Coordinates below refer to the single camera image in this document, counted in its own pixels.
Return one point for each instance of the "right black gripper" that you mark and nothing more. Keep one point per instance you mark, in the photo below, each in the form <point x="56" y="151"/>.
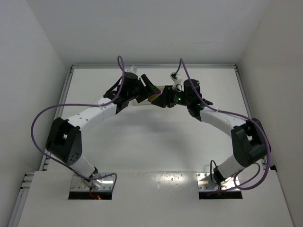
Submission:
<point x="164" y="96"/>

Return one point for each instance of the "metal base plate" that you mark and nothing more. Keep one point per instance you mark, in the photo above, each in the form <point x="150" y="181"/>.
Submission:
<point x="205" y="184"/>
<point x="104" y="183"/>

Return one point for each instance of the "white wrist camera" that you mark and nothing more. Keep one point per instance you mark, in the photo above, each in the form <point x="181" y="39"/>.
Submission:
<point x="176" y="80"/>
<point x="132" y="69"/>

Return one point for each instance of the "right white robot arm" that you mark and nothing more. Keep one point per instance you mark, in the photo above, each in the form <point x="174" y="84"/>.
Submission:
<point x="249" y="141"/>

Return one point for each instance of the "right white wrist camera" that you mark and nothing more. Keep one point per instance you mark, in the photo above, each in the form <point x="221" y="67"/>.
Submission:
<point x="176" y="80"/>

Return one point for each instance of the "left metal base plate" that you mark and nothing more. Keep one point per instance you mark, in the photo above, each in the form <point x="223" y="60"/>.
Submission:
<point x="104" y="183"/>

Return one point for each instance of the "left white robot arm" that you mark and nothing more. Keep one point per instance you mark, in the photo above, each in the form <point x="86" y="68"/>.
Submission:
<point x="65" y="136"/>

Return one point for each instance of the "green red purple lego stack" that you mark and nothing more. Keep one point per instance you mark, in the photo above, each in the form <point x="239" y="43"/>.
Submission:
<point x="153" y="97"/>

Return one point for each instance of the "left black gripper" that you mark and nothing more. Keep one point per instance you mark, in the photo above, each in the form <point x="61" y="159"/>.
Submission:
<point x="142" y="88"/>

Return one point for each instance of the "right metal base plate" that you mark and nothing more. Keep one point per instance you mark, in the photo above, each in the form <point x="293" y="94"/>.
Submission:
<point x="205" y="184"/>

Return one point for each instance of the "white three-compartment tray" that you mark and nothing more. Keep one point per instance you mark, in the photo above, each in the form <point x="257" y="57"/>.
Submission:
<point x="146" y="102"/>

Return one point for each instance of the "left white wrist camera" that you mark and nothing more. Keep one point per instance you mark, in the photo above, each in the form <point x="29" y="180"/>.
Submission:
<point x="132" y="69"/>

